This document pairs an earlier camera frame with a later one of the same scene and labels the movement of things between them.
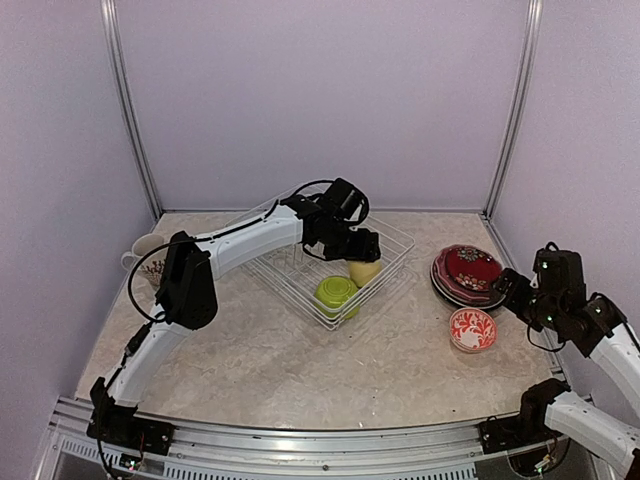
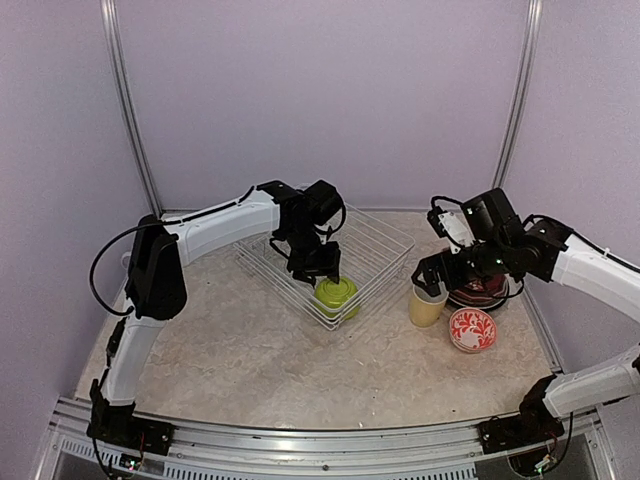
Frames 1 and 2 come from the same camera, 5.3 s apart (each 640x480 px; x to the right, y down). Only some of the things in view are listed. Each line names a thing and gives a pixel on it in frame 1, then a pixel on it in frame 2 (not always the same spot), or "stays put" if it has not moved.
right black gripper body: x=530 y=310 to x=457 y=277
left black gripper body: x=341 y=245 to x=310 y=256
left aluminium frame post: x=118 y=64 stays put
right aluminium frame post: x=532 y=32 stays put
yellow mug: x=362 y=272 to x=424 y=314
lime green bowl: x=337 y=292 stays put
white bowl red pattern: x=472 y=330 stays put
